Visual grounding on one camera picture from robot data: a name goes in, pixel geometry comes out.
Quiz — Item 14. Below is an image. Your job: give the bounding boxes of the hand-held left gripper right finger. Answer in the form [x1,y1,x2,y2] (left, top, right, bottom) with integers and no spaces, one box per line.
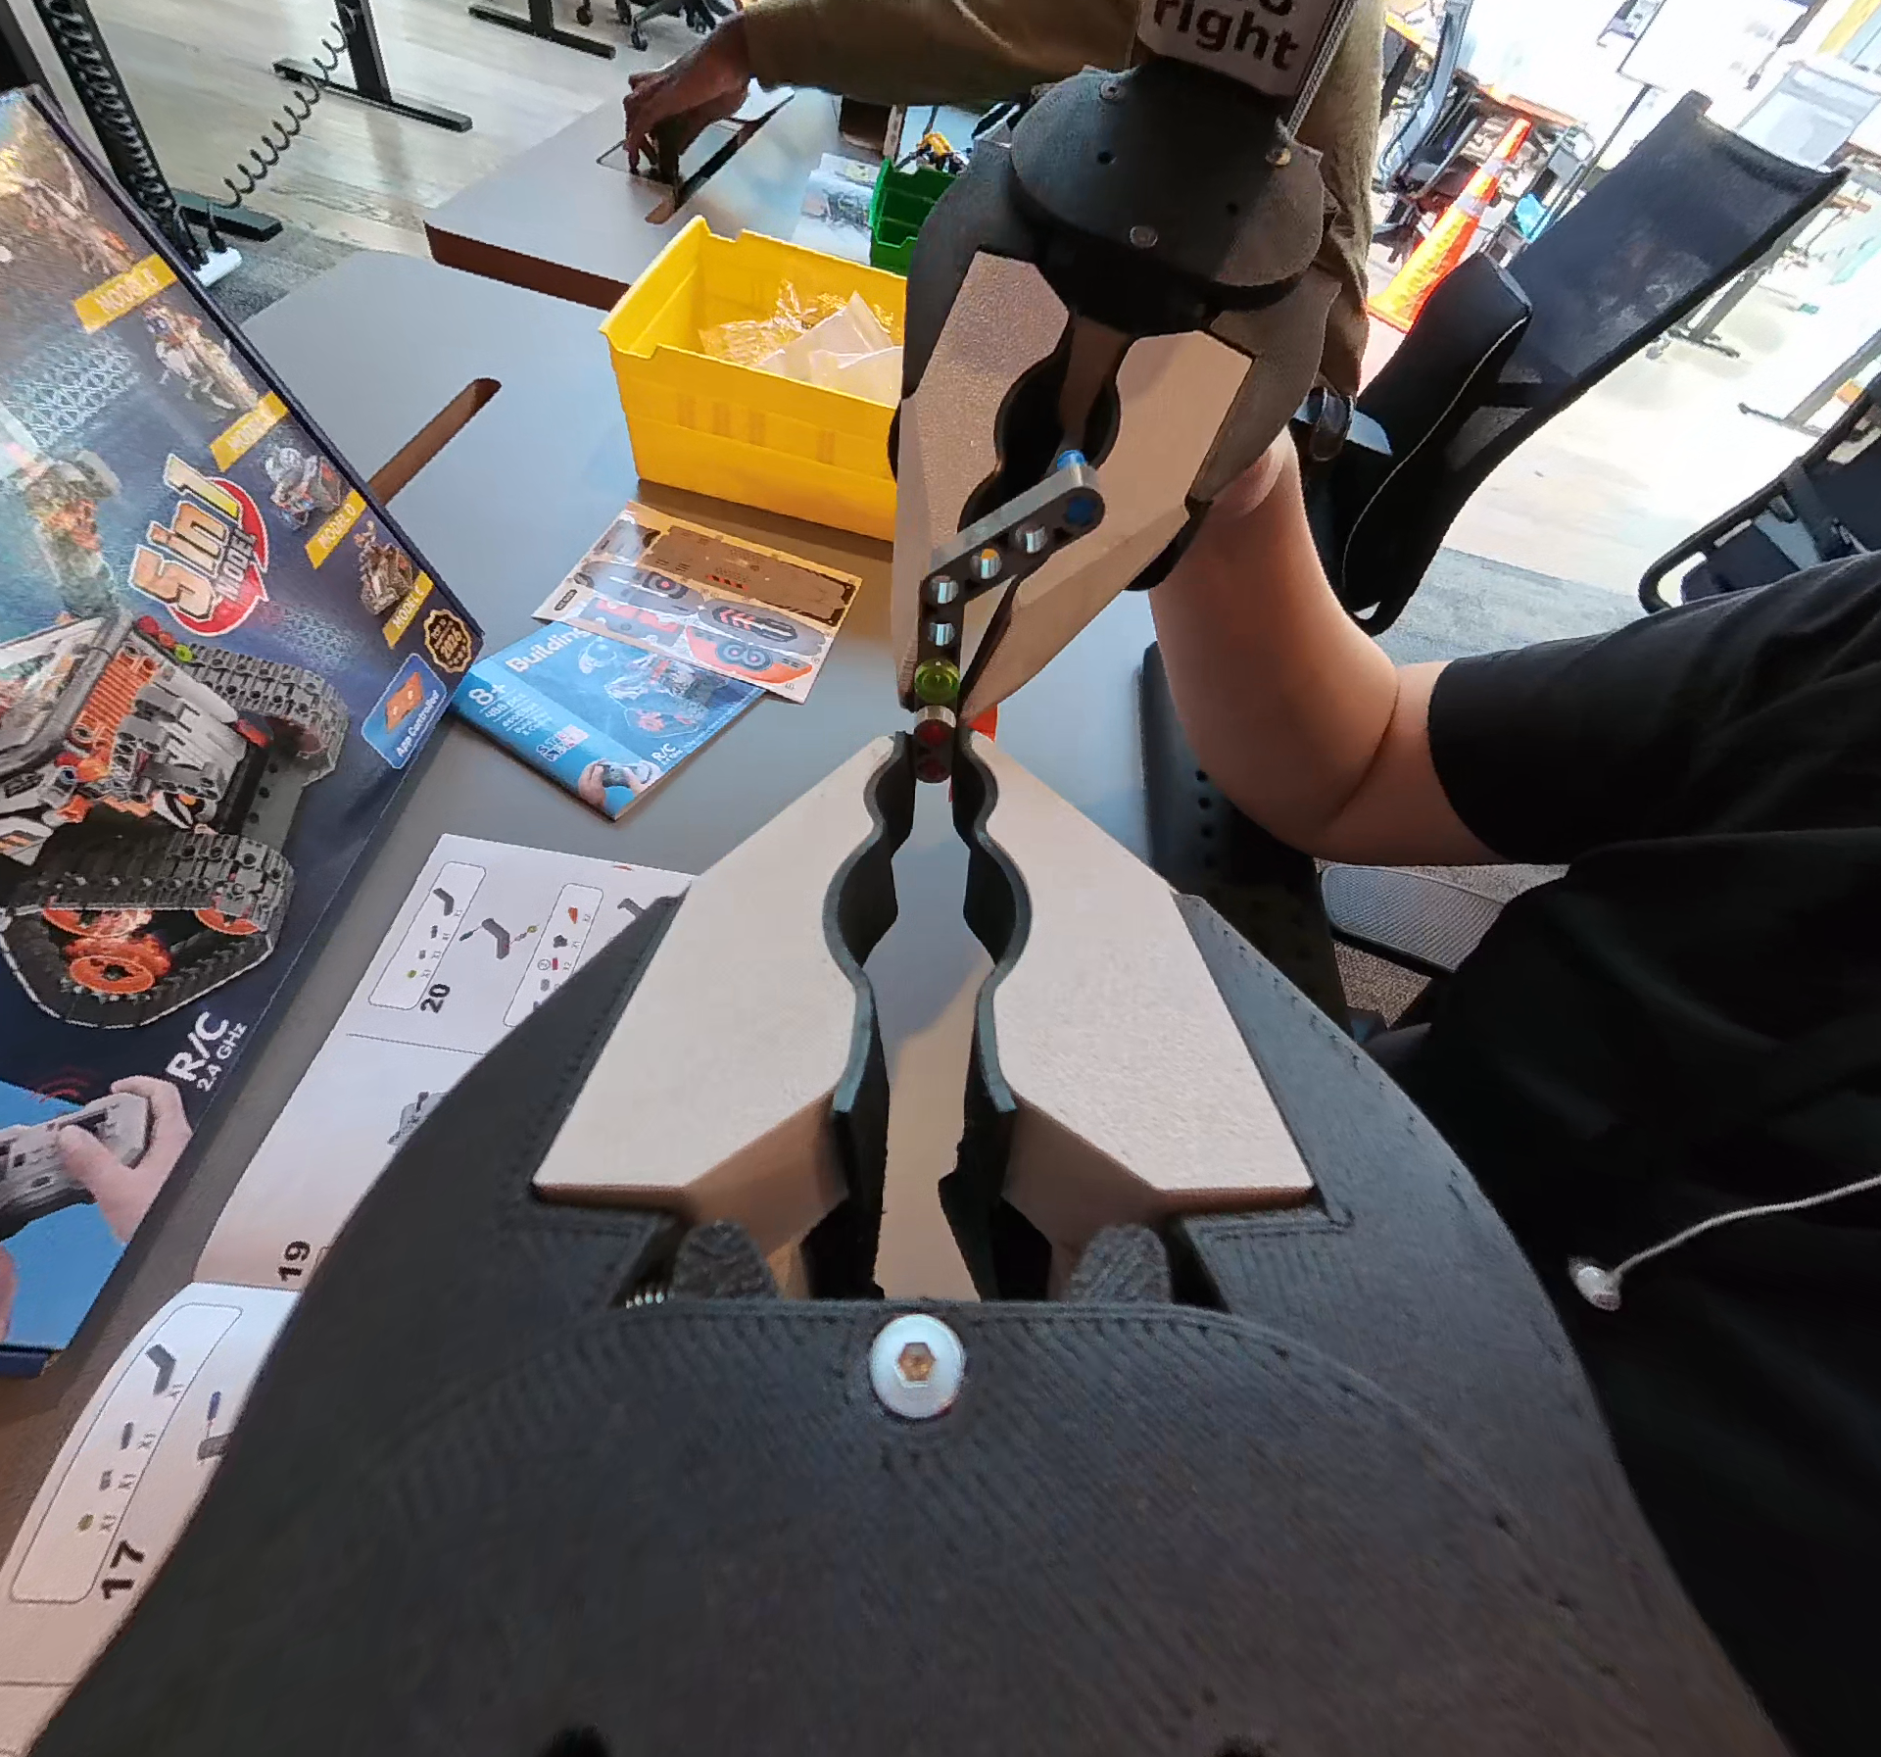
[952,738,1316,1300]

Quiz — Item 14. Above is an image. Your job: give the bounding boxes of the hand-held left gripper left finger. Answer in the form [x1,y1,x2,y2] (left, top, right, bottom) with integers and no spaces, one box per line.
[537,738,904,1292]

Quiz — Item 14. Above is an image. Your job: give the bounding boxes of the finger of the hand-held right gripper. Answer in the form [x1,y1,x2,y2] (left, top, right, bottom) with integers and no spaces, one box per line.
[952,322,1252,724]
[892,251,1081,704]

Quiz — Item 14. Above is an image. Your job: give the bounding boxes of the grey angled building beam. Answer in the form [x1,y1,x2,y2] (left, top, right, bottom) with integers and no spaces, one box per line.
[904,451,1110,780]

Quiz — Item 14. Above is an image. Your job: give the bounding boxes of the grey desk with brown edge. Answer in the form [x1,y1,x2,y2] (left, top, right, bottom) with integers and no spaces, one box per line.
[429,87,977,313]

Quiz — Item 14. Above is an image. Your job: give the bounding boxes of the clear plastic parts bags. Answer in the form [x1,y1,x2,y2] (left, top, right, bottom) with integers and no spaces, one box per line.
[699,275,904,404]

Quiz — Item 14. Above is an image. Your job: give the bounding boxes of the green plastic bin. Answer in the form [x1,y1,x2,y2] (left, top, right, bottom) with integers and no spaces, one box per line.
[869,157,971,275]

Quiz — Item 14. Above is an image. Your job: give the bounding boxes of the clear bag of small parts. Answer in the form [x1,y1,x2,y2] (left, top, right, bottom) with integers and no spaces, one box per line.
[796,157,885,261]

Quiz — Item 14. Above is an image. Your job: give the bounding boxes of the yellow plastic bin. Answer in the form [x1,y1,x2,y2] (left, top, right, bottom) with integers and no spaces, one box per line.
[596,214,913,542]

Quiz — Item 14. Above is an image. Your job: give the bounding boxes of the sticker sheet with dark cutouts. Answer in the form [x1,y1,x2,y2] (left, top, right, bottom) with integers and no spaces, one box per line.
[617,504,869,627]

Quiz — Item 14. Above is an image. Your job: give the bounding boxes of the orange traffic cone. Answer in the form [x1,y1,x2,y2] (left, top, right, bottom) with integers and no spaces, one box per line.
[1368,116,1530,331]

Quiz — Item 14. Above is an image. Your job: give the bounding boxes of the white open instruction manual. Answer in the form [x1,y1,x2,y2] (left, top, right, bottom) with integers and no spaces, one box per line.
[0,832,699,1750]

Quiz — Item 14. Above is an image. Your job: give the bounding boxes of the blue instruction booklet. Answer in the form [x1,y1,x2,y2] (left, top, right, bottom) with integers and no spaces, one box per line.
[449,618,771,821]

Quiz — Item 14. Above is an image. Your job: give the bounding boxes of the sticker sheet with orange prints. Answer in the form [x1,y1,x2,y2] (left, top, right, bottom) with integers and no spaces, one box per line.
[537,567,841,704]

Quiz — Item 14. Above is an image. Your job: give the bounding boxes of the white board on stand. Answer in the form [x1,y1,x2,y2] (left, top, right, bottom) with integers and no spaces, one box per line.
[1616,0,1795,101]
[1463,0,1637,116]

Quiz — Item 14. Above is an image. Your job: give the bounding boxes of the black mesh office chair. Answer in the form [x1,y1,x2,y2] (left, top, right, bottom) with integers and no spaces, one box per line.
[1641,368,1881,610]
[1299,92,1847,637]

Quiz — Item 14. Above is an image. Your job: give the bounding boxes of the blue robot kit box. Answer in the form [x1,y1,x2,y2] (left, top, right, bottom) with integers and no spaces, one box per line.
[0,87,490,1375]

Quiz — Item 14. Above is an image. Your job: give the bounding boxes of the black desk cable flap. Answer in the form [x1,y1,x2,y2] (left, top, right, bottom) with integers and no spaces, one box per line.
[596,92,796,221]

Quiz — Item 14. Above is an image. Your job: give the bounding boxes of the white drawstring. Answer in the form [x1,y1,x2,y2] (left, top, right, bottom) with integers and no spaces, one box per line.
[1566,1170,1881,1314]

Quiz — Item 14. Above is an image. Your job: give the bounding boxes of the coiled black cable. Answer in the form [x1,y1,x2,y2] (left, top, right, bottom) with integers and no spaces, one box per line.
[217,58,375,209]

